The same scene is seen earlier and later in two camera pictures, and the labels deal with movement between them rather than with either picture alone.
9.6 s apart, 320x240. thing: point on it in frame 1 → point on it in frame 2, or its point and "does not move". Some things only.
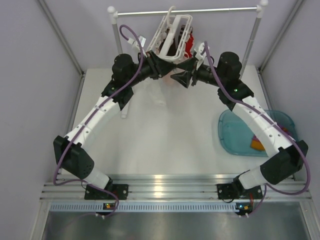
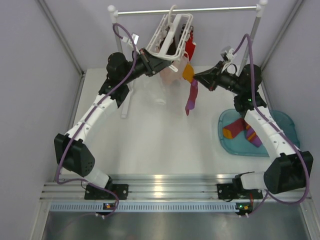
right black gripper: [191, 71] → [209, 78]
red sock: [189, 44] does not move
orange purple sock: [256, 143] → [188, 74]
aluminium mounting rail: [170, 186] does not move
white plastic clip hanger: [169, 39] does not move
